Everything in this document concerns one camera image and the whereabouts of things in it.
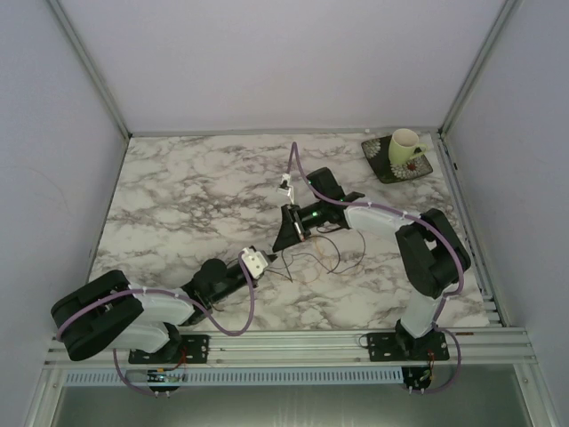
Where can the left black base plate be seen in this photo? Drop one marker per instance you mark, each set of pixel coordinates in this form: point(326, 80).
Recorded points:
point(186, 349)

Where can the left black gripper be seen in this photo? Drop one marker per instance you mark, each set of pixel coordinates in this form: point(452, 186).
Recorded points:
point(272, 257)

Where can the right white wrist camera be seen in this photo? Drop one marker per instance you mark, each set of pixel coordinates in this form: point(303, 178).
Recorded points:
point(286, 188)

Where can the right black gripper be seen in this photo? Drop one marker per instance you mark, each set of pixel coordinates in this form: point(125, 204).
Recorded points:
point(290, 233)

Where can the blue slotted cable duct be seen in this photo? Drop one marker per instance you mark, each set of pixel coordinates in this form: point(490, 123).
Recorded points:
point(243, 376)

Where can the left green circuit board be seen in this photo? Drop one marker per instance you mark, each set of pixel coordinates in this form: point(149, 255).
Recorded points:
point(166, 377)

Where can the light green mug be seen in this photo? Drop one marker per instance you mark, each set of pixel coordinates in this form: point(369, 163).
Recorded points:
point(405, 146)

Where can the left aluminium frame post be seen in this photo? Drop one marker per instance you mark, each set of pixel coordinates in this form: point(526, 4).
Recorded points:
point(89, 64)

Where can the aluminium frame post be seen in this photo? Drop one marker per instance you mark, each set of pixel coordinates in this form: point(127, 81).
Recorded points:
point(89, 64)
point(505, 14)

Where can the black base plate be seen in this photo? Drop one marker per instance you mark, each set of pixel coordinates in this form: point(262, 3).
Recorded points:
point(384, 347)
point(186, 349)

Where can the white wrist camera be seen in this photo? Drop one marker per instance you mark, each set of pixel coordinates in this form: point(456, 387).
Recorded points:
point(286, 188)
point(256, 262)

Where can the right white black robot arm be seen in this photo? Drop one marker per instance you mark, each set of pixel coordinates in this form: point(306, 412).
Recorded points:
point(432, 254)

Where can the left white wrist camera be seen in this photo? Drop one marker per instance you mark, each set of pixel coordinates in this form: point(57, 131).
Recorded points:
point(256, 262)

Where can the aluminium front rail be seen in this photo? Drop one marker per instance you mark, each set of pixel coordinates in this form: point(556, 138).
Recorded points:
point(351, 348)

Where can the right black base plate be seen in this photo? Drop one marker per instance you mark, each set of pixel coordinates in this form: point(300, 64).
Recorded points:
point(384, 347)

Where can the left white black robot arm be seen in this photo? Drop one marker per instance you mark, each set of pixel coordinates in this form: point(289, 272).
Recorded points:
point(113, 313)

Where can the right black circuit board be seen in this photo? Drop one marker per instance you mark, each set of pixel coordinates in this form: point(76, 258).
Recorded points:
point(417, 379)

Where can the right aluminium frame post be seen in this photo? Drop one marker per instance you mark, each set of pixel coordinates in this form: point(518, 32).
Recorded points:
point(505, 14)

